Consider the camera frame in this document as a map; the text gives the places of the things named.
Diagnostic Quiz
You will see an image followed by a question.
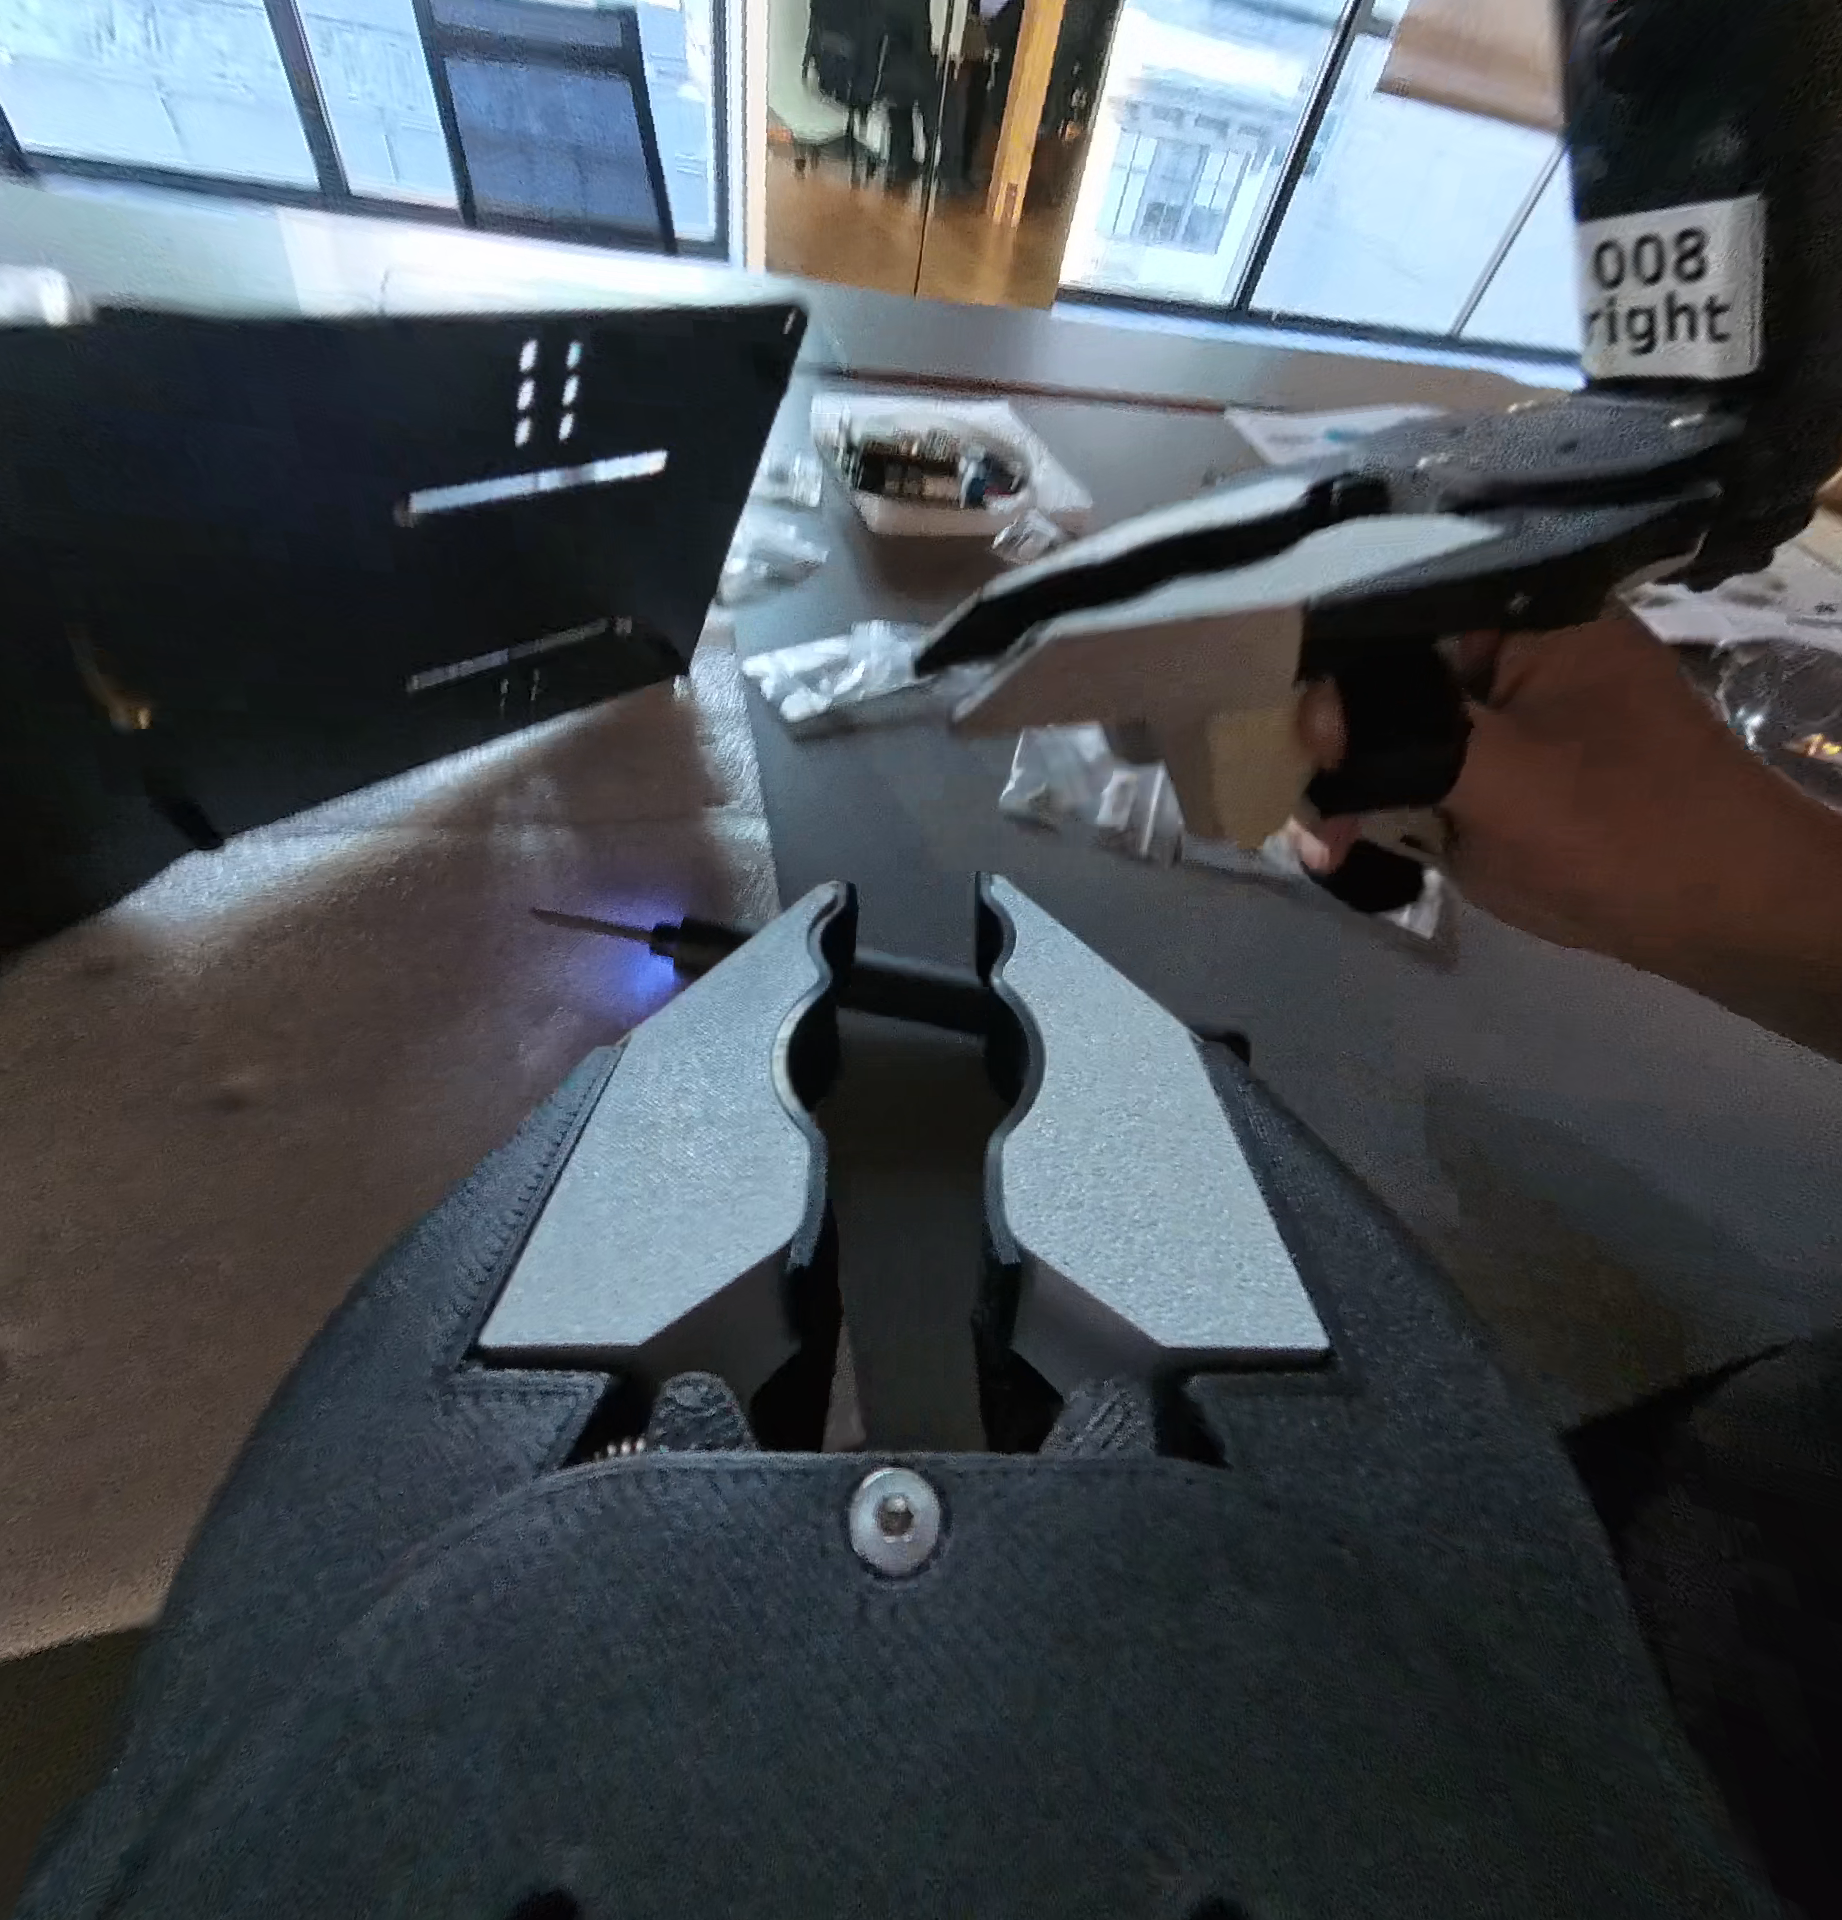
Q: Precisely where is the person's right hand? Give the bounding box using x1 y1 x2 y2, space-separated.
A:
1294 607 1673 968

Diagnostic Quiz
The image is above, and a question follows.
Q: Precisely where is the person's dark clothing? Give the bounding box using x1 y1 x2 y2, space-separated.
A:
1558 1321 1842 1920

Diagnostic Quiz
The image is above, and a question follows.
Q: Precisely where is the black electric screwdriver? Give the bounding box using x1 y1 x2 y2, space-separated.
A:
532 905 1253 1058

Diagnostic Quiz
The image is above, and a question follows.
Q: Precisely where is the black metal base plate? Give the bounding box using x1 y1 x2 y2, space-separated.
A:
0 301 809 992

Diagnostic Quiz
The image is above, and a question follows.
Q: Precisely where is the group of clear screw bags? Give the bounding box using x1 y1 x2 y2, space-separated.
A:
717 451 1447 938

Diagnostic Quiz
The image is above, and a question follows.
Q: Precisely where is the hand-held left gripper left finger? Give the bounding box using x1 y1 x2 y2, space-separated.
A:
475 878 862 1404

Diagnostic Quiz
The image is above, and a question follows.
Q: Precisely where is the printed instruction sheet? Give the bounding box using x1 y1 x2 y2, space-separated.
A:
1228 404 1462 467

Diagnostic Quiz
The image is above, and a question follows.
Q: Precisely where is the black framed window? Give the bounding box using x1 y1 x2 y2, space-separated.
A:
1062 0 1590 349
0 0 731 260

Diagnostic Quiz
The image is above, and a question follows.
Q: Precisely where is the large clear plastic bag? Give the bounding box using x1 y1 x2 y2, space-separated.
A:
1625 540 1842 826

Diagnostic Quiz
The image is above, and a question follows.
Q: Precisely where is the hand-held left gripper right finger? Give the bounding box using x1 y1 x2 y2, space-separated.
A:
974 870 1335 1413

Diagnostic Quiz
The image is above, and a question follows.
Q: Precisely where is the dark grey desk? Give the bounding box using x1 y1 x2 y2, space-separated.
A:
697 285 1842 1443

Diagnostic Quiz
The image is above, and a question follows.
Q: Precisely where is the white foam sheet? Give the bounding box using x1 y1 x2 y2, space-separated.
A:
0 661 786 1667

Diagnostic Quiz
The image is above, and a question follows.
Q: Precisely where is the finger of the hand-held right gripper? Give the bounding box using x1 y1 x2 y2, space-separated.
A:
951 515 1525 739
913 467 1466 679

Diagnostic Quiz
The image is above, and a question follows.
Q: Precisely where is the bag with electronics parts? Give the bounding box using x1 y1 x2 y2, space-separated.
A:
808 391 1091 538

